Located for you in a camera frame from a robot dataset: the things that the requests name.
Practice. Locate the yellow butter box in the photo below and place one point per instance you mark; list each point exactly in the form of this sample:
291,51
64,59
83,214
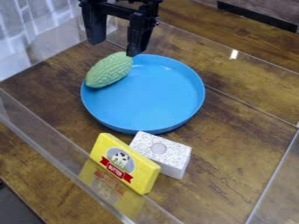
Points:
132,168

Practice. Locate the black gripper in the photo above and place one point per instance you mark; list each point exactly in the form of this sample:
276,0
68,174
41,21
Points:
143,21

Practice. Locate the white speckled block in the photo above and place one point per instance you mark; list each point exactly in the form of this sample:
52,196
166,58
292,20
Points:
170,154

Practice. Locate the clear acrylic enclosure wall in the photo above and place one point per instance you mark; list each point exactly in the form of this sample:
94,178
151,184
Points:
243,135

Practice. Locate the blue round tray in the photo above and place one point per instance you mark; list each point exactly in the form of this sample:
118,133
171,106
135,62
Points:
155,100

